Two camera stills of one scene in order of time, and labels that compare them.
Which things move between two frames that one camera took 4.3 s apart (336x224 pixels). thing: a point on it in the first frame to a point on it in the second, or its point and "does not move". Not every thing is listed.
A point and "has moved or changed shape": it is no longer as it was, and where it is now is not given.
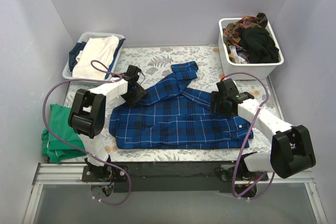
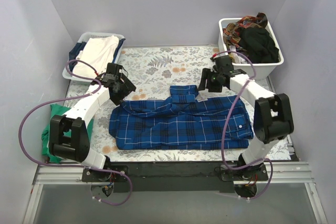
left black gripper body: [137, 96] to [124, 91]
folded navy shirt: [78, 46] does not move
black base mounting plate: [176, 177] does not move
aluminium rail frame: [71, 176] does not move
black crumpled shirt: [259, 44] does not move
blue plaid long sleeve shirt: [172, 116] has moved or changed shape
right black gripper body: [217, 103] to [210, 83]
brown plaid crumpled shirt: [230, 31] does not move
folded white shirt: [94, 57] does not move
